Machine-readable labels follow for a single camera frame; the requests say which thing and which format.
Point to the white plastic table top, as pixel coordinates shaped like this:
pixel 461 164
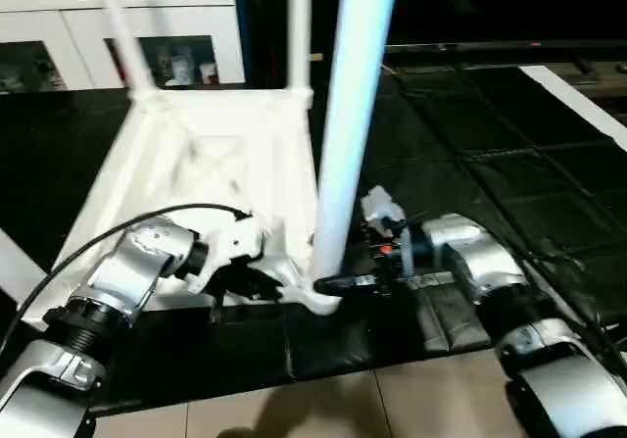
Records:
pixel 216 154

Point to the white plastic table leg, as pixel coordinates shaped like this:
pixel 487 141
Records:
pixel 20 267
pixel 300 36
pixel 122 36
pixel 353 115

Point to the grey left robot foot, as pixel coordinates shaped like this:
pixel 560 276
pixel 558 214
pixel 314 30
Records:
pixel 238 433

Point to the black work mat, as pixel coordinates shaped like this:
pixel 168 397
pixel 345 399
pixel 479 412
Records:
pixel 509 183

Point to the small tan block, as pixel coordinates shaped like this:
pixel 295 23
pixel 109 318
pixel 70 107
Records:
pixel 315 58

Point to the white edge strip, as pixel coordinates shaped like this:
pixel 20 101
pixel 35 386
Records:
pixel 578 100

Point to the red bottle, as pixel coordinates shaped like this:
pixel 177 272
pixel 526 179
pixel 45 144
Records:
pixel 120 64

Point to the white glass-door cabinet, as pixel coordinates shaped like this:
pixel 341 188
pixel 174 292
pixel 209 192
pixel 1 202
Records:
pixel 49 17

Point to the black metal rail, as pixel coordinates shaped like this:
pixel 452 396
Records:
pixel 509 48

